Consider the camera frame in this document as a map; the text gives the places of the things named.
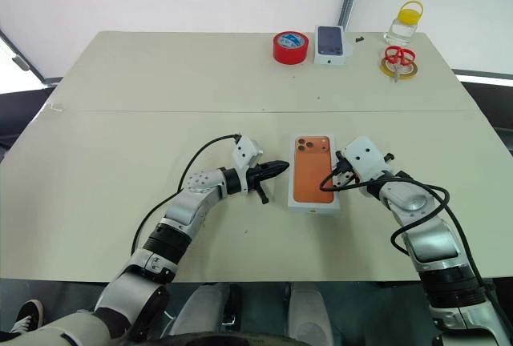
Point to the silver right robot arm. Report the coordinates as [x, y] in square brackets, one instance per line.
[413, 202]

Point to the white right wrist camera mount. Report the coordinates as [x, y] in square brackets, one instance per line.
[364, 158]

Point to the grey slanted window frame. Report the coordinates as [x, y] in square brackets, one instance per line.
[20, 59]

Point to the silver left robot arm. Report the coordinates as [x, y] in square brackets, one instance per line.
[188, 206]

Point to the phone box with purple print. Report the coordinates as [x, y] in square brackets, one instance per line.
[329, 43]

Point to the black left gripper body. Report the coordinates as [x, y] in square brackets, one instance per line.
[256, 178]

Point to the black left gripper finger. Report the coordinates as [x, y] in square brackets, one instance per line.
[275, 173]
[277, 165]

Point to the clear tape scrap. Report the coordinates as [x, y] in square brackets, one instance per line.
[55, 107]

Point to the red tape roll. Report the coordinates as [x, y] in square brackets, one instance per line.
[289, 54]

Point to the small black clip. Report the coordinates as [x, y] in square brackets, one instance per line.
[359, 39]

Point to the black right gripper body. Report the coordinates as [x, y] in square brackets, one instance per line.
[344, 174]

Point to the white phone box lid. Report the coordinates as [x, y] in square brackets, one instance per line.
[312, 178]

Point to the yellow tape roll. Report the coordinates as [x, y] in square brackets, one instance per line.
[386, 69]

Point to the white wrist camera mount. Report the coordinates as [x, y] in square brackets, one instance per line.
[246, 154]
[364, 158]

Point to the black sneaker with white laces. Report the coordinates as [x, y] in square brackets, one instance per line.
[28, 316]

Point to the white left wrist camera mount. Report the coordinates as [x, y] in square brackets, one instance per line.
[246, 154]

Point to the clear jar with yellow lid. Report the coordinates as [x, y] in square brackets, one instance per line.
[406, 19]

